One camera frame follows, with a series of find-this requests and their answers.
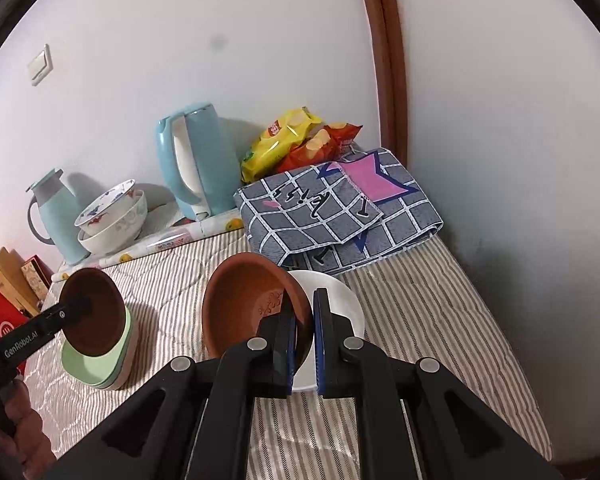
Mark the wooden box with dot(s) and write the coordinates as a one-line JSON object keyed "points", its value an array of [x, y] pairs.
{"points": [[7, 275]]}

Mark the grey checkered folded cloth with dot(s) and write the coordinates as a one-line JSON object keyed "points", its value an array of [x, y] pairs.
{"points": [[330, 220]]}

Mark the small brown clay bowl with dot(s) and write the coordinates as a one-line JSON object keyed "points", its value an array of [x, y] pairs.
{"points": [[240, 300], [92, 315]]}

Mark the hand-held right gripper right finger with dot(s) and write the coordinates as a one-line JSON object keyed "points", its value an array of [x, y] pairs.
{"points": [[320, 340]]}

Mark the brown wooden door frame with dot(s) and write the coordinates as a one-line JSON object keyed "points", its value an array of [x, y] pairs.
{"points": [[387, 60]]}

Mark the light blue electric kettle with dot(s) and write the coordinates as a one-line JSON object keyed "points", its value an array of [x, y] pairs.
{"points": [[205, 160]]}

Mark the person's left hand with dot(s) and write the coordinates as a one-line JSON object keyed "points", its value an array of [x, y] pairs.
{"points": [[27, 420]]}

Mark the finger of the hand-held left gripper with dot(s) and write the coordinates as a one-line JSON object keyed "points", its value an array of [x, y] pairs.
{"points": [[75, 310]]}

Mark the red chip bag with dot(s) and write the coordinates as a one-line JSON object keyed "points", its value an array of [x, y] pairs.
{"points": [[320, 147]]}

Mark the yellow chip bag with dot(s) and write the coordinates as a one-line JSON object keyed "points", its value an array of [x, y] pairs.
{"points": [[275, 145]]}

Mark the white wall switch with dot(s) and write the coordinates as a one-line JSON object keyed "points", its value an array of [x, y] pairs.
{"points": [[40, 65]]}

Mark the striped tablecloth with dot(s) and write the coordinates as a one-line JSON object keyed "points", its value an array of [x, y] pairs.
{"points": [[455, 350]]}

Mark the white patterned ceramic bowl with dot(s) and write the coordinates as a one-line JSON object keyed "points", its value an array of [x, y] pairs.
{"points": [[120, 232]]}

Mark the floral ceramic bowl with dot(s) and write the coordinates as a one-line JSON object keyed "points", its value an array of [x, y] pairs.
{"points": [[102, 210]]}

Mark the green plastic plate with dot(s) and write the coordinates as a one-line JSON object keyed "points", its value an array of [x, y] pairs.
{"points": [[87, 367]]}

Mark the red box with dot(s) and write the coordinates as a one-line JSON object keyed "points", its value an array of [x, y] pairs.
{"points": [[2, 320]]}

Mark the pink plastic plate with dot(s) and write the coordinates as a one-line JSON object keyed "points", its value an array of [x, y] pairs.
{"points": [[133, 350]]}

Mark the patterned cardboard box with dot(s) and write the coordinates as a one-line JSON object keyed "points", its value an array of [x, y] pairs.
{"points": [[37, 277]]}

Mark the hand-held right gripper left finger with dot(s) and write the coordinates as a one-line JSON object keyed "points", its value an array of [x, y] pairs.
{"points": [[292, 355]]}

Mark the white printed paper roll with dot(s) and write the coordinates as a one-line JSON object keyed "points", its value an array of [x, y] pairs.
{"points": [[180, 240]]}

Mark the light blue thermos jug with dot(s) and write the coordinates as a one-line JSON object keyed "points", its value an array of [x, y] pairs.
{"points": [[60, 215]]}

